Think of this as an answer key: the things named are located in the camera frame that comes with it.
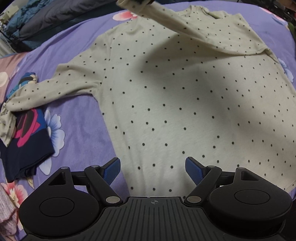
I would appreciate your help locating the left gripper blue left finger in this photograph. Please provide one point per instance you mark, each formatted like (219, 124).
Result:
(100, 179)

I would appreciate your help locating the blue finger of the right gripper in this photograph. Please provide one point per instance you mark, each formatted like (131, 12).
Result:
(144, 1)

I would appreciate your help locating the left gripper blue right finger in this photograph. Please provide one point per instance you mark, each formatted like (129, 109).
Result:
(204, 177)

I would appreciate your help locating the cream polka dot shirt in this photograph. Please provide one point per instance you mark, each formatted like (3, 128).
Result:
(176, 84)

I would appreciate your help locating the purple floral bed sheet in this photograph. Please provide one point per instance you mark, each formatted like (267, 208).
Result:
(76, 124)

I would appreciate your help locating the navy pink printed garment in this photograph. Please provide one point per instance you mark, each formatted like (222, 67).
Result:
(30, 146)

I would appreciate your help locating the pink grey knit garment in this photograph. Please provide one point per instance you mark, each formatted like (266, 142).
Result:
(9, 218)

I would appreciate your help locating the blue crumpled blanket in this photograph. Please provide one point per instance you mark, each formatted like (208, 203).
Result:
(38, 21)

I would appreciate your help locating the dark green garment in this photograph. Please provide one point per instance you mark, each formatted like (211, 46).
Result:
(292, 29)

